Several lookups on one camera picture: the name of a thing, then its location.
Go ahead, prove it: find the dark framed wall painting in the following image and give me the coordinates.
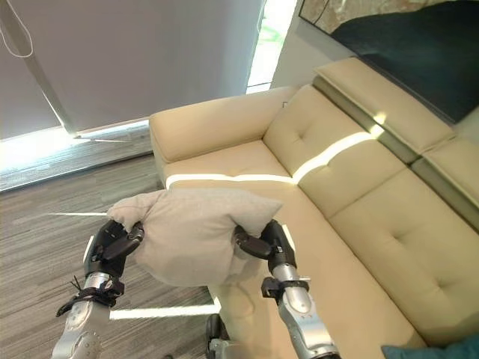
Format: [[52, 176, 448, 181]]
[[298, 0, 479, 124]]

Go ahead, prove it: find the white blind pull cord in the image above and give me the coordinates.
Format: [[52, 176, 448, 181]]
[[0, 0, 34, 59]]

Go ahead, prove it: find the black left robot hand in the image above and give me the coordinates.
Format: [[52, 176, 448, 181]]
[[82, 219, 146, 278]]

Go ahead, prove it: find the light grey cushion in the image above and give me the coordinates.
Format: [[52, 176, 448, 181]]
[[107, 188, 284, 287]]

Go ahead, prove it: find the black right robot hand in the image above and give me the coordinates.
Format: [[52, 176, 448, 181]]
[[234, 219, 297, 271]]

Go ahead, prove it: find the cream leather sofa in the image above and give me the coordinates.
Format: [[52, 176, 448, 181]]
[[148, 56, 479, 355]]

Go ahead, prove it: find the teal cushion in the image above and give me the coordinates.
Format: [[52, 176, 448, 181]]
[[380, 344, 479, 359]]

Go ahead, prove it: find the grey roller blind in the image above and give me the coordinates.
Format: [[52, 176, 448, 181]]
[[0, 0, 265, 141]]

